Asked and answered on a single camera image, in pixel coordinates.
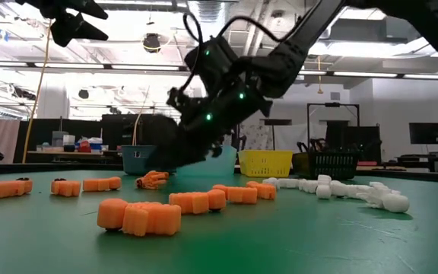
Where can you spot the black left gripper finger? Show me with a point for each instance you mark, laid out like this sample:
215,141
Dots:
67,7
72,32

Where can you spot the black partition panel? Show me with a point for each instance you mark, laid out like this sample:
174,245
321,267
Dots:
59,137
120,129

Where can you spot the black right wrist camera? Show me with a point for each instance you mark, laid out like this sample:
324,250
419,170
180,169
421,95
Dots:
181,100

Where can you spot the long ceiling light strip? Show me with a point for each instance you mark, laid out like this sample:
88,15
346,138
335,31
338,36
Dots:
363,74
70,65

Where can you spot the small orange toy block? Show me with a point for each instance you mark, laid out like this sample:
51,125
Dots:
65,188

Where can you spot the black desk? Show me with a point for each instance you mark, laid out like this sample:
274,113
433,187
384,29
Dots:
424,158

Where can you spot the round black ceiling fixture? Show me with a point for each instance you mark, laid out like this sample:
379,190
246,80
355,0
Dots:
83,94

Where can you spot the grey wall vent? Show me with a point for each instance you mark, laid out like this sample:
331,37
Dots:
335,96

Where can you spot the red container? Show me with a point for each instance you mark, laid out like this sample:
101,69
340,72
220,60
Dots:
84,146

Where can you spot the blue and white box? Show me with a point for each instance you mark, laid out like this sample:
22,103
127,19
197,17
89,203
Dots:
96,144

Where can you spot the orange toy limb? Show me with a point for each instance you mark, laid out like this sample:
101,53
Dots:
194,201
240,195
9,188

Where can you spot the red flat item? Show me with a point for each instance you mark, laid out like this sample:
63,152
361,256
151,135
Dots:
367,163

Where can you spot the yellow plastic basket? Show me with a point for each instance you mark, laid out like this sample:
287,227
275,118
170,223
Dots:
264,163

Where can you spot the clear plastic container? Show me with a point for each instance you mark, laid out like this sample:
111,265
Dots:
59,137

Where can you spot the white patterned sheet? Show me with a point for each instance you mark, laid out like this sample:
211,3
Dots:
291,137

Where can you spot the black computer monitor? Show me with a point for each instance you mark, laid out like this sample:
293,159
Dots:
427,133

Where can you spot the black overhead camera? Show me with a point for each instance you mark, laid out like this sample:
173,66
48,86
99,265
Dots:
151,42

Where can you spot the white plastic container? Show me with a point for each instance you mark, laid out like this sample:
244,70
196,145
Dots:
69,141

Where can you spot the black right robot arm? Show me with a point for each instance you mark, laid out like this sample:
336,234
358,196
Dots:
299,49

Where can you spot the orange skeleton hand toy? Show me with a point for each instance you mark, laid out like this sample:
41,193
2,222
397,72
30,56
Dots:
152,180

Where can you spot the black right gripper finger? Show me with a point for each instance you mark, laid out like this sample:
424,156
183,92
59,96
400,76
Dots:
204,152
165,148

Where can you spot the black plastic basket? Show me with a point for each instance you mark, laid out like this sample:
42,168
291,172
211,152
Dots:
329,165

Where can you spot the black metal frame stand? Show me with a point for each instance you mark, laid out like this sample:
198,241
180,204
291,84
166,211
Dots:
333,104

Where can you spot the blue-grey plastic bin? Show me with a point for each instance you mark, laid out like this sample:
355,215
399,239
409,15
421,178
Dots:
133,160

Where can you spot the small orange toy piece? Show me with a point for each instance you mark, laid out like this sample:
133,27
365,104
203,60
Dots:
263,191

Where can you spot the light teal plastic bin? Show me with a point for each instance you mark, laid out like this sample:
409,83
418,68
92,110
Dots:
219,167

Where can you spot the silver air duct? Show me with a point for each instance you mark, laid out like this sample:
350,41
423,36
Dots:
211,7

